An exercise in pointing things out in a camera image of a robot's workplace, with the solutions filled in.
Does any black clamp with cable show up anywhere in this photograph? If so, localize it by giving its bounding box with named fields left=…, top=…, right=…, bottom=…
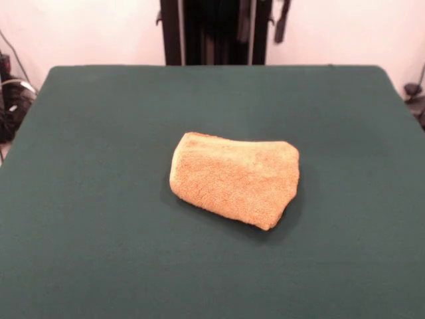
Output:
left=402, top=62, right=425, bottom=130

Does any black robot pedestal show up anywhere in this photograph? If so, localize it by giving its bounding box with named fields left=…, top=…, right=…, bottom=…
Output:
left=154, top=0, right=275, bottom=66

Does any black wall power adapter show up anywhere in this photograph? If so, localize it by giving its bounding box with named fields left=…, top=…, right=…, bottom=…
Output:
left=0, top=53, right=13, bottom=84

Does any orange terry towel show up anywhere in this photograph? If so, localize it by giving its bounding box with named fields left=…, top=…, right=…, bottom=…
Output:
left=168, top=131, right=301, bottom=231

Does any tangled black cable bundle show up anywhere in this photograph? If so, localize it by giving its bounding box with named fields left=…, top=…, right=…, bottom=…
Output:
left=0, top=29, right=38, bottom=144

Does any black hanging strap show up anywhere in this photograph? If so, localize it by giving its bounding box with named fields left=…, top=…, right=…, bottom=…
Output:
left=274, top=0, right=288, bottom=43

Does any dark green table cloth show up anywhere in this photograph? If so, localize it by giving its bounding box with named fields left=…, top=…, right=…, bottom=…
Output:
left=0, top=64, right=425, bottom=319

